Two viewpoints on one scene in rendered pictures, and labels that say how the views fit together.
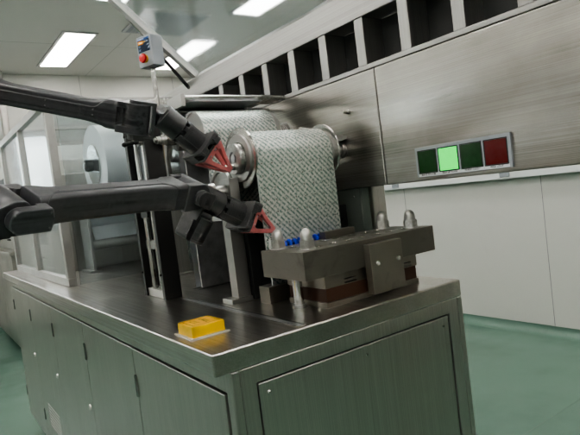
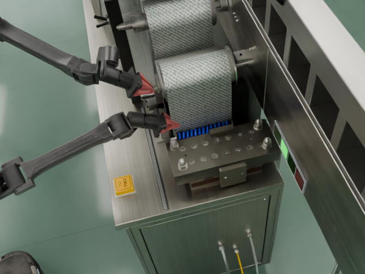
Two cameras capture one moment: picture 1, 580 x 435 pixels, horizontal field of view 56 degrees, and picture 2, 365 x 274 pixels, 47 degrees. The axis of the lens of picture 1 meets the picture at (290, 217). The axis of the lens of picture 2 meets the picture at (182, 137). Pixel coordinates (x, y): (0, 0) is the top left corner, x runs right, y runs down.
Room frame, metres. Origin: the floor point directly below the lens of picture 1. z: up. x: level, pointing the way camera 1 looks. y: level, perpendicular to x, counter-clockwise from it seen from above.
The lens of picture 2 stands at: (0.39, -0.46, 2.29)
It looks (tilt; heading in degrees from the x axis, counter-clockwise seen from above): 51 degrees down; 29
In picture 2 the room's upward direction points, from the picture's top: 9 degrees counter-clockwise
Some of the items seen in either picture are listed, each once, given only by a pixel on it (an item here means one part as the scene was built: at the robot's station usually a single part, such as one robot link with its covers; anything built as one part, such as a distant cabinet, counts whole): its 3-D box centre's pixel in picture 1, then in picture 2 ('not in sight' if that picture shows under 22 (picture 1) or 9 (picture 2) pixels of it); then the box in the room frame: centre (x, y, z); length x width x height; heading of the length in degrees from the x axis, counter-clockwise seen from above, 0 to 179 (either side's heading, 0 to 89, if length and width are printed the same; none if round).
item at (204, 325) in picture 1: (201, 326); (124, 185); (1.06, 0.20, 0.91); 0.07 x 0.07 x 0.02; 35
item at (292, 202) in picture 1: (301, 210); (201, 112); (1.35, -0.03, 1.11); 0.23 x 0.01 x 0.18; 125
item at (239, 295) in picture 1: (230, 241); (157, 114); (1.33, 0.15, 1.05); 0.06 x 0.05 x 0.31; 125
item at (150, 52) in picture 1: (148, 52); not in sight; (1.79, 0.39, 1.66); 0.07 x 0.07 x 0.10; 55
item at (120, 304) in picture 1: (141, 279); (144, 16); (2.12, 0.61, 0.88); 2.52 x 0.66 x 0.04; 35
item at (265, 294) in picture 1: (312, 283); not in sight; (1.35, -0.04, 0.92); 0.28 x 0.04 x 0.04; 125
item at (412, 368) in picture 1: (160, 389); (158, 73); (2.13, 0.60, 0.43); 2.52 x 0.64 x 0.86; 35
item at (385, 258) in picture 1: (385, 265); (233, 175); (1.20, -0.20, 0.96); 0.10 x 0.03 x 0.11; 125
